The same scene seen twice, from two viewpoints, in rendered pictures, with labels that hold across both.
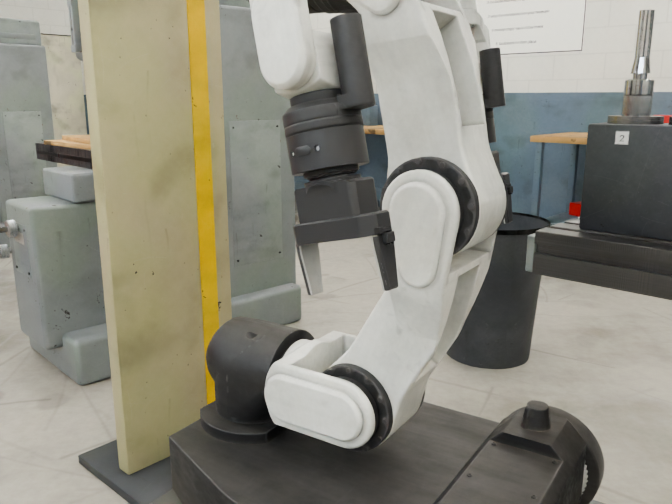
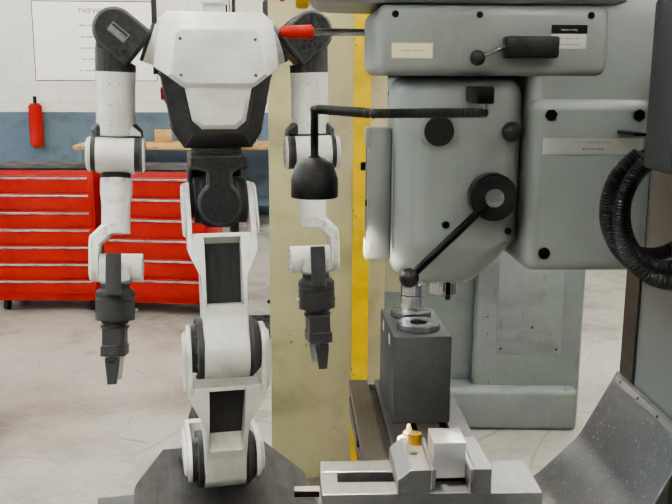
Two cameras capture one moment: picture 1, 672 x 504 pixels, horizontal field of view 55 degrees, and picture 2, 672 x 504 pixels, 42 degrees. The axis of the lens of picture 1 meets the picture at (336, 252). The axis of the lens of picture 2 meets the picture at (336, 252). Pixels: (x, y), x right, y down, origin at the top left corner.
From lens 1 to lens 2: 1.79 m
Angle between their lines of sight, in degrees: 43
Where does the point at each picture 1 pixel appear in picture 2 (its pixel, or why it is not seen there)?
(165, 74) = not seen: hidden behind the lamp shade
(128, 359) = (279, 407)
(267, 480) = (161, 486)
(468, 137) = (214, 312)
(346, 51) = (105, 270)
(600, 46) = not seen: outside the picture
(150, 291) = (302, 359)
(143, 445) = not seen: hidden behind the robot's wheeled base
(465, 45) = (241, 254)
